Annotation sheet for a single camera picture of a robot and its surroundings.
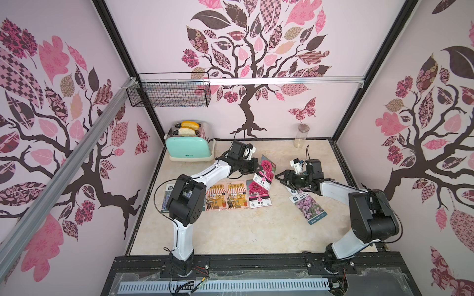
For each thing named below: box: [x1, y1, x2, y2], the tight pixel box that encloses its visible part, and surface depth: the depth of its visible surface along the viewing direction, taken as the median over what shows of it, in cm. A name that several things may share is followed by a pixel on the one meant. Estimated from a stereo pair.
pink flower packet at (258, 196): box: [245, 179, 273, 210], surface depth 94 cm
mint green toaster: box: [163, 120, 217, 162], surface depth 104 cm
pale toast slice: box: [177, 127, 196, 136], surface depth 101 cm
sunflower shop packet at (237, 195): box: [226, 180, 250, 210], surface depth 97 cm
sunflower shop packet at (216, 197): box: [205, 182, 228, 212], surface depth 96 cm
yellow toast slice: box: [180, 120, 200, 131], surface depth 102 cm
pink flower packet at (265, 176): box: [252, 154, 276, 191], surface depth 92 cm
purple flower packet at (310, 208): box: [288, 191, 328, 226], surface depth 92 cm
